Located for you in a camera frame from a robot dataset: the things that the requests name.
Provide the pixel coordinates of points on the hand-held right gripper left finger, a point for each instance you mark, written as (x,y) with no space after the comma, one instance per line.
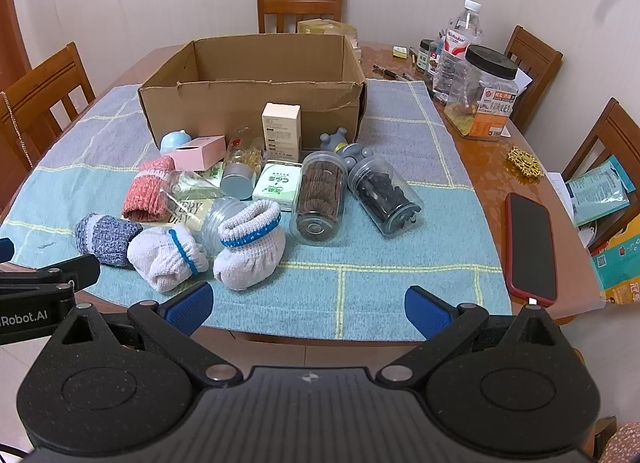
(192,305)

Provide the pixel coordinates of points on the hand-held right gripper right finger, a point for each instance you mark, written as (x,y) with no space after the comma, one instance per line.
(425,310)

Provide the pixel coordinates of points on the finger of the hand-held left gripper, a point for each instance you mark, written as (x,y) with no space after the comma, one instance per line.
(65,273)
(6,250)

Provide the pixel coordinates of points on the blue marled sock roll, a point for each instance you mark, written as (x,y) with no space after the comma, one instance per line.
(107,238)

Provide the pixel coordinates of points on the white sock roll blue stripe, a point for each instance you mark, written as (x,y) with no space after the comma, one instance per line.
(155,258)
(245,258)

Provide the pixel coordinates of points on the pink knitted sock roll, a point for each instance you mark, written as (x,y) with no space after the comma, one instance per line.
(145,193)

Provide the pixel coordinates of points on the clear jar of black pieces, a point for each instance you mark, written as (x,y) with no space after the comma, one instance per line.
(382,195)

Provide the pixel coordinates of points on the green tissue pack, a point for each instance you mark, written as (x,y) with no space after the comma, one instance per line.
(277,188)

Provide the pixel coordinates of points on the jar of gold capsules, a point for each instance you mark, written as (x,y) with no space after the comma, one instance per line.
(240,163)

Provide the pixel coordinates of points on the pink box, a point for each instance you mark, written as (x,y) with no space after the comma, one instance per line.
(200,150)

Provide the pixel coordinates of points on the clear jar of brown discs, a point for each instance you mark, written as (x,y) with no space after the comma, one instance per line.
(317,193)

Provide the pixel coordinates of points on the grey toy figure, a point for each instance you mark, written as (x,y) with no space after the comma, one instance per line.
(332,140)

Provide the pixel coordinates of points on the brown cardboard box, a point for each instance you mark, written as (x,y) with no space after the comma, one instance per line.
(250,103)

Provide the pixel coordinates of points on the blue checked table mat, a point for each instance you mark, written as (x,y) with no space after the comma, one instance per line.
(375,253)

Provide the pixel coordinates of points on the lettered greeting card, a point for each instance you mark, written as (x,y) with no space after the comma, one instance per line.
(187,208)

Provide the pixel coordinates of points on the phone in red case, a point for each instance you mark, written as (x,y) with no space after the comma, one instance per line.
(530,248)

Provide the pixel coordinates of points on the green and clear sachet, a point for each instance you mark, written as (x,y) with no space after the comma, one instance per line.
(195,183)

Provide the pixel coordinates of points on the light blue round toy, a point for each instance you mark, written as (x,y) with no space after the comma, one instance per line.
(175,142)

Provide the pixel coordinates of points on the golden ornament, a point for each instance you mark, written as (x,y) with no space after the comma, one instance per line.
(522,159)

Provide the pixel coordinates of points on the cream carton box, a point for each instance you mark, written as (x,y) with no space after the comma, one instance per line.
(281,135)

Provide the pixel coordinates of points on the colourful printed bag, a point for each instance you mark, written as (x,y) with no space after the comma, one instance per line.
(617,268)

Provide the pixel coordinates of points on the teal packet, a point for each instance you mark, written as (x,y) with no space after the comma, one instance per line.
(597,190)

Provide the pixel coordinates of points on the large clear jar black lid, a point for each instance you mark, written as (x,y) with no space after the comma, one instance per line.
(480,93)

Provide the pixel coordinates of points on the person's patterned clothing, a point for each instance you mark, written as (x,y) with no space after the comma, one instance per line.
(622,443)

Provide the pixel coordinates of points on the white papers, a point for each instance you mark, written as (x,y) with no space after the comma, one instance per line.
(522,80)

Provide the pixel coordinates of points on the small jar black lid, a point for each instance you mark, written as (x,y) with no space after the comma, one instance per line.
(425,60)

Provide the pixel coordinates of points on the clear water bottle red label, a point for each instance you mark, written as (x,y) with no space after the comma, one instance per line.
(457,58)

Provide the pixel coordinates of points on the yellow sticky notes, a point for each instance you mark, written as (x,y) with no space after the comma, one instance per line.
(400,52)

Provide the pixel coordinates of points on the tan paper-wrapped box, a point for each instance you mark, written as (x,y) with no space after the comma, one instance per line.
(320,27)

